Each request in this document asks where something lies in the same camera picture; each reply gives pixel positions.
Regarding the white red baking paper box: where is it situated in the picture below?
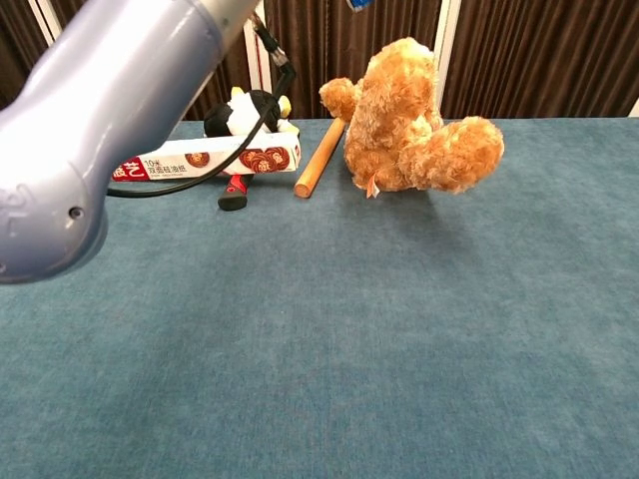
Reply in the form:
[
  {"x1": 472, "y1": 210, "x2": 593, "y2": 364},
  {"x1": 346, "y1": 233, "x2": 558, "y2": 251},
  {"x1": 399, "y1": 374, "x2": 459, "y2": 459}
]
[{"x1": 110, "y1": 132, "x2": 303, "y2": 183}]

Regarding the wooden rolling stick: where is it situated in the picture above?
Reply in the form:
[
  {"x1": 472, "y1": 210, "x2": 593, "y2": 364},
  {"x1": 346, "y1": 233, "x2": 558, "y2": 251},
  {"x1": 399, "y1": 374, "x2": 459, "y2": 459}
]
[{"x1": 294, "y1": 117, "x2": 346, "y2": 200}]

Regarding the blue table cloth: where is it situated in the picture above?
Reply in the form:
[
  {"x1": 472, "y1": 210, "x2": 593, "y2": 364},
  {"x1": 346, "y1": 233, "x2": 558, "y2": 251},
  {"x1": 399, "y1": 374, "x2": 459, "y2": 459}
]
[{"x1": 0, "y1": 117, "x2": 639, "y2": 479}]

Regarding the brown teddy bear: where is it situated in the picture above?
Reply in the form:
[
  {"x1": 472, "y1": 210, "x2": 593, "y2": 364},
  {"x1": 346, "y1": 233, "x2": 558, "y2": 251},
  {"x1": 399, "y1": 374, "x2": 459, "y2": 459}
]
[{"x1": 319, "y1": 36, "x2": 505, "y2": 200}]

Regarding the black white plush toy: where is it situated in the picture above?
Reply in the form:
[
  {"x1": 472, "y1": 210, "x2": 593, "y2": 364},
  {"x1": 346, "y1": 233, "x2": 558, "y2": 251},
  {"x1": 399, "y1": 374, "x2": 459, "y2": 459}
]
[{"x1": 203, "y1": 86, "x2": 301, "y2": 137}]

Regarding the black red handle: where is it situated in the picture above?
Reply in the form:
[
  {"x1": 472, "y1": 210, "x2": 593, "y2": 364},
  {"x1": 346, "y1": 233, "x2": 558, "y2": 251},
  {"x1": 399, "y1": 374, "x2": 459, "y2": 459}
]
[{"x1": 217, "y1": 174, "x2": 255, "y2": 212}]

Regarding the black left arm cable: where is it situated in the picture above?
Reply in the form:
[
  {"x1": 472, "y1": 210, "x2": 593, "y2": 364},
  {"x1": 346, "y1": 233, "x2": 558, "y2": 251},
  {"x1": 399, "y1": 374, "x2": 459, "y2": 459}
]
[{"x1": 107, "y1": 12, "x2": 298, "y2": 199}]

